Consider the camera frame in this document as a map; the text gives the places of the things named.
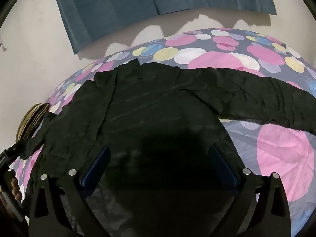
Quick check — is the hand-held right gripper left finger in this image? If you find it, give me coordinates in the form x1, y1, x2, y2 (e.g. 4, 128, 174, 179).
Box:
28, 146, 111, 237

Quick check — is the circle-patterned bed sheet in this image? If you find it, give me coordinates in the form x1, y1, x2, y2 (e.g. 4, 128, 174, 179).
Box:
11, 27, 316, 237

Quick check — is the black jacket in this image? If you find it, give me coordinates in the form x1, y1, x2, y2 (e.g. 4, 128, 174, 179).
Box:
18, 59, 316, 237

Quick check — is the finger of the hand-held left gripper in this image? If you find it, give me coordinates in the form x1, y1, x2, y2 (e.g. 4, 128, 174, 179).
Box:
4, 141, 28, 159

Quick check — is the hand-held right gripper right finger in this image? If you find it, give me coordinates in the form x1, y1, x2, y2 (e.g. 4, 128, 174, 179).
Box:
205, 144, 292, 237

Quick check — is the striped gold black pillow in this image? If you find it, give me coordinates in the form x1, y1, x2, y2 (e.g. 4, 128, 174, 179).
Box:
15, 103, 50, 142

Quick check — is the person's left hand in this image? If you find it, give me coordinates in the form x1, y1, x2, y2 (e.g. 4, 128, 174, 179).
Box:
10, 176, 24, 201

